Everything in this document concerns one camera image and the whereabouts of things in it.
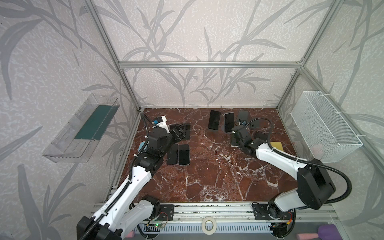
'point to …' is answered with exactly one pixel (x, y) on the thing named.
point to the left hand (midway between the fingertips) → (183, 122)
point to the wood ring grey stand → (243, 115)
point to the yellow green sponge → (277, 145)
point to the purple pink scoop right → (324, 232)
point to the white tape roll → (209, 225)
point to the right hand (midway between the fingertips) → (236, 132)
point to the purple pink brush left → (131, 234)
